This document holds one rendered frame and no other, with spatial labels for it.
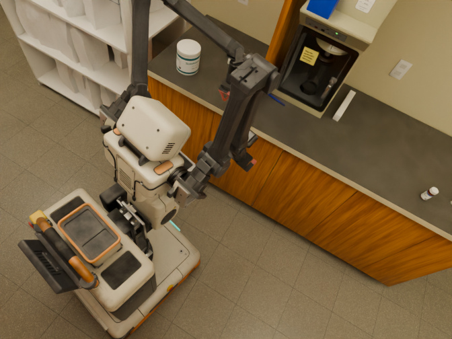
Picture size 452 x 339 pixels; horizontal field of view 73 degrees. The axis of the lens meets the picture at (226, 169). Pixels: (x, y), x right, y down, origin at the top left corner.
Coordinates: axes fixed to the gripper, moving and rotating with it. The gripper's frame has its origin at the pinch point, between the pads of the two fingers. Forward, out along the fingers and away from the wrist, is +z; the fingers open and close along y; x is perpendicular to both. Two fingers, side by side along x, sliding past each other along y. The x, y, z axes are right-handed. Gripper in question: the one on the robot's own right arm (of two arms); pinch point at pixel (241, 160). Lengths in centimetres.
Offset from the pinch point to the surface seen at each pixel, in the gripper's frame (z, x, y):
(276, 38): -10, -53, 25
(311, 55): 0, -61, 9
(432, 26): 11, -116, -25
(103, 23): 11, -10, 124
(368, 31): -21, -72, -8
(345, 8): -22, -75, 6
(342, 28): -24, -65, 0
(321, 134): 28, -43, -17
